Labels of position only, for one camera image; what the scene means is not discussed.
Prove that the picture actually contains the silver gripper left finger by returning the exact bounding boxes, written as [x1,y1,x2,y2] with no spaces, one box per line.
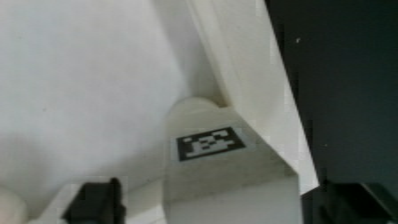
[26,176,130,224]

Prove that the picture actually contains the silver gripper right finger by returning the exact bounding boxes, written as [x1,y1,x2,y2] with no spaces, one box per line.
[303,182,398,224]

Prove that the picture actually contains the white leg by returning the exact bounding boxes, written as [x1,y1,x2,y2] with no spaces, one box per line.
[164,98,303,224]

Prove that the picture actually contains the white square tabletop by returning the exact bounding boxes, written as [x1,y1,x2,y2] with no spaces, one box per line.
[0,0,225,217]

